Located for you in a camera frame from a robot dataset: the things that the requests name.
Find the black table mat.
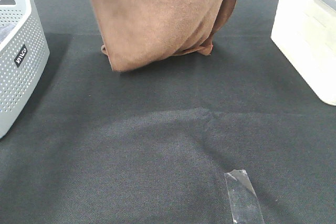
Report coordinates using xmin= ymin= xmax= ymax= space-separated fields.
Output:
xmin=1 ymin=0 xmax=335 ymax=223

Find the grey towel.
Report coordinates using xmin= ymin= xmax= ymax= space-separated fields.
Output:
xmin=0 ymin=23 xmax=15 ymax=43

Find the white storage bin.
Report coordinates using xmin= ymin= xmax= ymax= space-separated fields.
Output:
xmin=271 ymin=0 xmax=335 ymax=105

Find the clear tape strip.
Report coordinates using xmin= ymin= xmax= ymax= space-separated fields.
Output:
xmin=225 ymin=169 xmax=265 ymax=224

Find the brown microfibre towel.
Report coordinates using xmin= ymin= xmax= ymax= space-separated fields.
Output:
xmin=90 ymin=0 xmax=237 ymax=72

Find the grey perforated laundry basket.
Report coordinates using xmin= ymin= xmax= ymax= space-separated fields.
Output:
xmin=1 ymin=0 xmax=50 ymax=136

